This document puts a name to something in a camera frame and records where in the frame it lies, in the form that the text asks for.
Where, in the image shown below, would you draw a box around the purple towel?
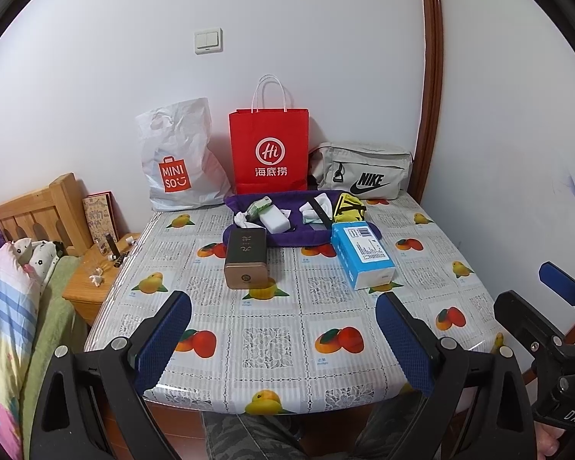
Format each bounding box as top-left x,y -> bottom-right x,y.
223,190 -> 380,248

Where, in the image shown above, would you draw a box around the white spotted plush toy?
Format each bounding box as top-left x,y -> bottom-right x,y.
11,237 -> 35,274
31,240 -> 63,281

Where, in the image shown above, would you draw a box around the fruit print tablecloth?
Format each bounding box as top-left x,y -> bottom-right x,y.
84,195 -> 506,415

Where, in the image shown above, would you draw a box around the grey waist bag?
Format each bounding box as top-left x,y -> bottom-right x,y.
309,141 -> 413,199

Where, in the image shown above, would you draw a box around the pastel striped pillow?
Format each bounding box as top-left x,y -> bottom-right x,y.
0,242 -> 46,460

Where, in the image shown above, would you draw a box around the wooden nightstand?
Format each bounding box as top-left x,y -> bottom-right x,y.
62,232 -> 142,327

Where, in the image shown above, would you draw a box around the person's camouflage trousers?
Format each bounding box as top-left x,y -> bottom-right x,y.
204,393 -> 425,460

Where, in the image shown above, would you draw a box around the white sponge block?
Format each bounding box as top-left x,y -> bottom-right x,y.
260,206 -> 293,231

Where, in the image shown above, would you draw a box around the blue tissue pack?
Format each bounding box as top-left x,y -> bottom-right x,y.
330,221 -> 396,291

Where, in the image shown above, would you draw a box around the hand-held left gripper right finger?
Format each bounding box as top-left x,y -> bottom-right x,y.
375,291 -> 532,460

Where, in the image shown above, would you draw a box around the white plastic shopping bag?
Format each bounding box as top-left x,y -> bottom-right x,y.
135,97 -> 233,212

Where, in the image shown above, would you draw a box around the wooden headboard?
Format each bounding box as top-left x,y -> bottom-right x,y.
0,172 -> 94,257

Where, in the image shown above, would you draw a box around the red paper carrier bag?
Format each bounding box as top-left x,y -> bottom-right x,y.
228,75 -> 310,196

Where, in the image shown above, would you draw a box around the yellow pouch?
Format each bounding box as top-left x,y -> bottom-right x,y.
333,192 -> 368,223

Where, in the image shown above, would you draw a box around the black strap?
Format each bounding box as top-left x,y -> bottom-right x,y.
307,199 -> 332,229

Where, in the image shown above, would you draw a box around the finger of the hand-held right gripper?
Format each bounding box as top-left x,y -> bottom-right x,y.
538,261 -> 575,308
493,290 -> 573,360

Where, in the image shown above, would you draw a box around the brown wooden door frame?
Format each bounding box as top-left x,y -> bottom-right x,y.
409,0 -> 444,197

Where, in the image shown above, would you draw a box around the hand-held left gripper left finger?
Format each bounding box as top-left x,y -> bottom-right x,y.
29,290 -> 193,460

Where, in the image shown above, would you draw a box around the person's right hand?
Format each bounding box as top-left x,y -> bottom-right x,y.
534,419 -> 573,460

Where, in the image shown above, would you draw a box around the white glove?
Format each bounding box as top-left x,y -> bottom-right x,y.
299,193 -> 334,226

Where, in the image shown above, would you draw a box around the green blanket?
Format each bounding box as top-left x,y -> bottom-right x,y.
21,254 -> 89,442

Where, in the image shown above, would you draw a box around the white wall light switch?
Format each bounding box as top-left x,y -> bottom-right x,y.
194,28 -> 224,55

